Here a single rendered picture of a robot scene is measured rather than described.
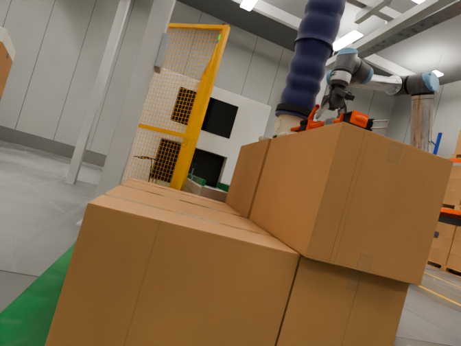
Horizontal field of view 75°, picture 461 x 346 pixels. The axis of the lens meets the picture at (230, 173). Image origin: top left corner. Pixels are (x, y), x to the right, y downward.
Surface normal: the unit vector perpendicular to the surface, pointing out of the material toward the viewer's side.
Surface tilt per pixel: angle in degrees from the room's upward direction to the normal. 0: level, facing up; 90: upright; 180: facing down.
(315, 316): 90
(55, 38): 90
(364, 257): 90
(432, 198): 90
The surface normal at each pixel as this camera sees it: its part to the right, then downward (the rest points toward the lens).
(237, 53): 0.26, 0.05
